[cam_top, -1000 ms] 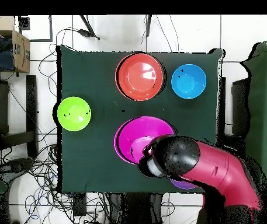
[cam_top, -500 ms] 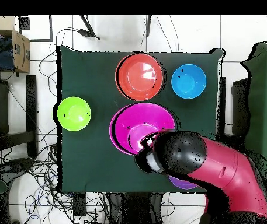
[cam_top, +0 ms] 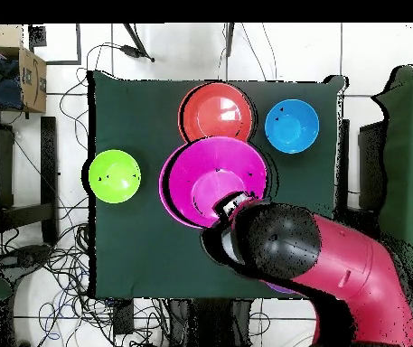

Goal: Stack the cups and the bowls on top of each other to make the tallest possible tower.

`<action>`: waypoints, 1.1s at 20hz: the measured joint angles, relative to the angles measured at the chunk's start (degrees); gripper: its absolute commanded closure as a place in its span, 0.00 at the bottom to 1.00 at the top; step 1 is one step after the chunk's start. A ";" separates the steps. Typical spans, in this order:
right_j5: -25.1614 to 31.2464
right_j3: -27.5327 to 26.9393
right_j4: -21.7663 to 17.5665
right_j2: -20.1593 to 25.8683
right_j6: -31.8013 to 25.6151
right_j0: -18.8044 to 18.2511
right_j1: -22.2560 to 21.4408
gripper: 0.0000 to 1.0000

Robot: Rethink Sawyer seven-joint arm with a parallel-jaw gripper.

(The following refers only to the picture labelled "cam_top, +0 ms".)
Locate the black power adapter box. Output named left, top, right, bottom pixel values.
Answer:
left=113, top=298, right=135, bottom=335

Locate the black table leg frame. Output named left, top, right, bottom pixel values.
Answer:
left=335, top=118, right=385, bottom=225
left=0, top=115, right=60, bottom=248

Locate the green plastic bowl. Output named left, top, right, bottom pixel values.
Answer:
left=87, top=148, right=142, bottom=204

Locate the large orange-red plastic bowl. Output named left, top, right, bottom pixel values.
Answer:
left=177, top=81, right=257, bottom=145

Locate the light blue plastic bowl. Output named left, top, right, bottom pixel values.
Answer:
left=264, top=98, right=321, bottom=155

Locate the cardboard box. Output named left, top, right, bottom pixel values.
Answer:
left=0, top=23, right=48, bottom=114

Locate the dark blue bag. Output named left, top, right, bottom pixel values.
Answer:
left=0, top=59, right=24, bottom=111

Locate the black tripod leg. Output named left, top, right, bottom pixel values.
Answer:
left=224, top=23, right=236, bottom=58
left=120, top=23, right=155, bottom=63

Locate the black metal floor frame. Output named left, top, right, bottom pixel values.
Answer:
left=27, top=23, right=83, bottom=67

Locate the dark green tablecloth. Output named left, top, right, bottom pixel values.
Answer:
left=87, top=69, right=348, bottom=303

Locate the pink plastic bowl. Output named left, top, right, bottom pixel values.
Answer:
left=157, top=136, right=269, bottom=230

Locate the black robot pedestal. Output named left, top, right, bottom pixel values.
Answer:
left=169, top=298, right=254, bottom=347

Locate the purple plastic bowl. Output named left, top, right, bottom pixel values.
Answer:
left=265, top=281, right=298, bottom=295

